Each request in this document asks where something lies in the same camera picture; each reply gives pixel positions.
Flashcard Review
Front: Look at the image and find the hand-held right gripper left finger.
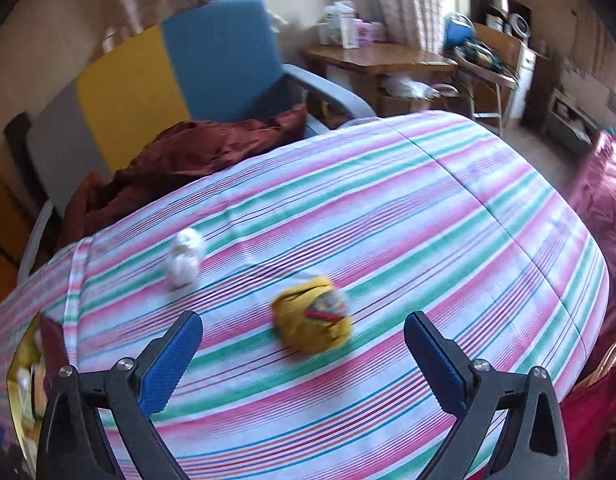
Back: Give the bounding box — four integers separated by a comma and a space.
35, 310, 204, 480

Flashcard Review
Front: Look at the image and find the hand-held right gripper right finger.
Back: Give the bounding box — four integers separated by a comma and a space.
404, 311, 569, 480

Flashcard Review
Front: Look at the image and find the white paper ball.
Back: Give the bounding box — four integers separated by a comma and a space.
164, 227, 207, 292

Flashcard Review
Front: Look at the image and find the yellow pouch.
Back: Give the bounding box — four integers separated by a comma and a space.
270, 276, 352, 357

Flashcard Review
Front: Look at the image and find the gold square tin box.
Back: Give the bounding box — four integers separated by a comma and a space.
5, 311, 72, 462

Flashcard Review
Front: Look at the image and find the striped tablecloth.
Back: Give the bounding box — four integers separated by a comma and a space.
0, 110, 612, 480

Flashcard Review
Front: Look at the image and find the red garment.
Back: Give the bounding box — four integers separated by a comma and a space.
558, 379, 616, 480

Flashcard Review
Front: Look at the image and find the wooden wardrobe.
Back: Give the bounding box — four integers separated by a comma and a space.
0, 159, 35, 313

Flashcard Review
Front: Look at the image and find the maroon cloth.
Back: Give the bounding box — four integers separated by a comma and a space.
58, 104, 310, 252

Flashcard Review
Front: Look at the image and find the pink blanket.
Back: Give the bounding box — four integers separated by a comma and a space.
563, 130, 616, 362

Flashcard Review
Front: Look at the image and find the dark low shelf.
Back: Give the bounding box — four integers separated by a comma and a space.
522, 85, 605, 157

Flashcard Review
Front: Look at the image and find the white plastic bag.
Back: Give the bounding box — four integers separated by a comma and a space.
382, 73, 440, 102

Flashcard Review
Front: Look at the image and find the cluttered wooden desk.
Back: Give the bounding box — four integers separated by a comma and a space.
453, 22, 540, 137

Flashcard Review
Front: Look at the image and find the wooden side table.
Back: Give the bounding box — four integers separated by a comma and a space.
302, 42, 460, 112

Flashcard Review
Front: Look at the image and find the grey yellow blue armchair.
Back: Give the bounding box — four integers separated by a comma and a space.
18, 0, 377, 282

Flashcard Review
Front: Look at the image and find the pink box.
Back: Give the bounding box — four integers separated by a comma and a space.
353, 18, 387, 44

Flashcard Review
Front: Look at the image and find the white carton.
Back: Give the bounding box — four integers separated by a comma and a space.
319, 1, 362, 49

